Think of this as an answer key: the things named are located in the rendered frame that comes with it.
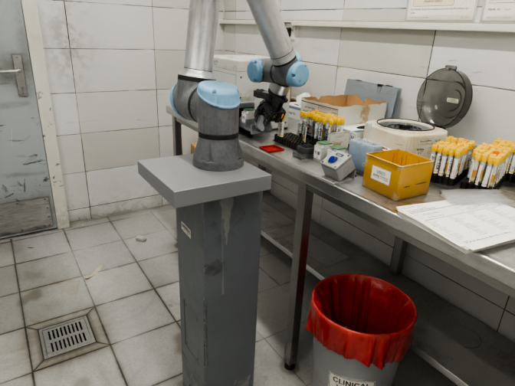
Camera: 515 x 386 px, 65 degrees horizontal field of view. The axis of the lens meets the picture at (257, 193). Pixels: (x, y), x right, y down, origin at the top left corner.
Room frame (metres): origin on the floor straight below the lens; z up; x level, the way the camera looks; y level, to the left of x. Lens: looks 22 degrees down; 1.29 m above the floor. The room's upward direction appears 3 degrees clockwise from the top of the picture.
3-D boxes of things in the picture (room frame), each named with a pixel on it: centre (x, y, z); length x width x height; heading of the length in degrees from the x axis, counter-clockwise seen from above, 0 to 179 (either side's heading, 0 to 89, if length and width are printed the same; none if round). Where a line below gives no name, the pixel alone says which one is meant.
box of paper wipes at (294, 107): (2.09, -0.21, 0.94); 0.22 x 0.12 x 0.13; 38
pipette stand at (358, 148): (1.25, -0.34, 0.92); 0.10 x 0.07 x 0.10; 35
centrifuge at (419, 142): (1.44, -0.50, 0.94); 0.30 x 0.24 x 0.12; 115
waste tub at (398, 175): (1.10, -0.40, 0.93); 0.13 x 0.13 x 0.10; 30
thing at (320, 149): (1.35, -0.22, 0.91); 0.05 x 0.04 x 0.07; 124
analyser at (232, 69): (1.86, 0.06, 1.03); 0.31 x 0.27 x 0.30; 34
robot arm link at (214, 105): (1.15, 0.12, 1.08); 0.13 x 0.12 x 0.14; 38
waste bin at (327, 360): (1.16, -0.38, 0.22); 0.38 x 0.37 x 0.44; 34
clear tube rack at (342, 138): (1.58, -0.24, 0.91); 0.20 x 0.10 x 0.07; 34
